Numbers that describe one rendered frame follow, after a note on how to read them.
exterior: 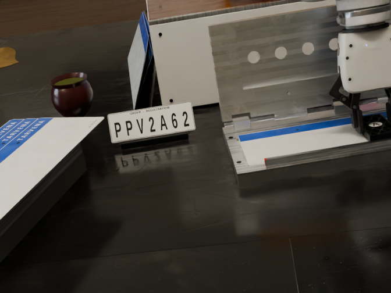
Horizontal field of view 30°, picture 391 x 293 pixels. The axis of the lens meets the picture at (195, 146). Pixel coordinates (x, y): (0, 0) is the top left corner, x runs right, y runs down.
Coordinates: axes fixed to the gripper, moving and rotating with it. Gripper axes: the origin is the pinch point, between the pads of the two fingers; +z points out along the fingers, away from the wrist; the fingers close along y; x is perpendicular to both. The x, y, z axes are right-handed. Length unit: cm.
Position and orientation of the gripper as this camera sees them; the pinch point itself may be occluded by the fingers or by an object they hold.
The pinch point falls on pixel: (374, 118)
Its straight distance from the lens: 125.7
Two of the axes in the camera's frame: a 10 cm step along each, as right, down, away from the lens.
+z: 1.5, 9.7, 2.0
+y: 9.9, -1.6, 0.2
